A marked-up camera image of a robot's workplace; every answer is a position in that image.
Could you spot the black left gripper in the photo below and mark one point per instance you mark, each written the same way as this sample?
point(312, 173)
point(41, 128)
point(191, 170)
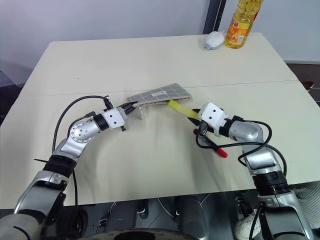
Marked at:
point(125, 113)

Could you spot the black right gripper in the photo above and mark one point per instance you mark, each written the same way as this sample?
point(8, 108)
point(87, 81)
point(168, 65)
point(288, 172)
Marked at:
point(203, 127)

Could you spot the yellow highlighter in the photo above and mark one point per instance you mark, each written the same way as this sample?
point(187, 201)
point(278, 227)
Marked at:
point(181, 109)

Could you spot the grey grid pattern pouch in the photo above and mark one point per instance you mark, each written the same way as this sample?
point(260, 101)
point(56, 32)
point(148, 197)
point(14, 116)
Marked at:
point(160, 96)

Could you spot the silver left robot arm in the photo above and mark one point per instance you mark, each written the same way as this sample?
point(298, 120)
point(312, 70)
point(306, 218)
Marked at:
point(80, 132)

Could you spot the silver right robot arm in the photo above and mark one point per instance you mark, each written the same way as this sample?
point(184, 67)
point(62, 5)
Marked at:
point(250, 130)

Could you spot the black marker with red cap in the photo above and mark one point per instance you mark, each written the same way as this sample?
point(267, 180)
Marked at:
point(217, 149)

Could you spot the dark grey rounded robot leg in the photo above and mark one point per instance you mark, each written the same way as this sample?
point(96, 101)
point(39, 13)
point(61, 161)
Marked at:
point(192, 217)

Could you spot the yellow cooking oil bottle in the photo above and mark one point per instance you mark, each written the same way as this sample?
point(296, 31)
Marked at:
point(241, 25)

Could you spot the red and dark object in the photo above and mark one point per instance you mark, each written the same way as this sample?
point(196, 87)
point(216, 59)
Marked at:
point(310, 85)

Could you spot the white sneaker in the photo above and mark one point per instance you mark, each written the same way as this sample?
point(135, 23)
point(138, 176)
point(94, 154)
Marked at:
point(246, 226)

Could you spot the dark rounded base with print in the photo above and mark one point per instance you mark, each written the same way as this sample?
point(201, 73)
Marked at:
point(140, 235)

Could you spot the grey ribbed fabric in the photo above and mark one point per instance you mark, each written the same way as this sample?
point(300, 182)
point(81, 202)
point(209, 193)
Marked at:
point(308, 200)

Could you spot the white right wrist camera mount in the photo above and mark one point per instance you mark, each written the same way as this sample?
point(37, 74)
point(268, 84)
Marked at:
point(212, 116)

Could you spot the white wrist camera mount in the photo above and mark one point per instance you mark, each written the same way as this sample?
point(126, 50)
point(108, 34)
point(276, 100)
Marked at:
point(212, 116)
point(113, 119)

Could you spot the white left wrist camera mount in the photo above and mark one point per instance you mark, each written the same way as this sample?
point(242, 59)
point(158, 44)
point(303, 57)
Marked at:
point(113, 119)

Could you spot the black vertical post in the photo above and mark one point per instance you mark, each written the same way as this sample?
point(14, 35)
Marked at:
point(212, 16)

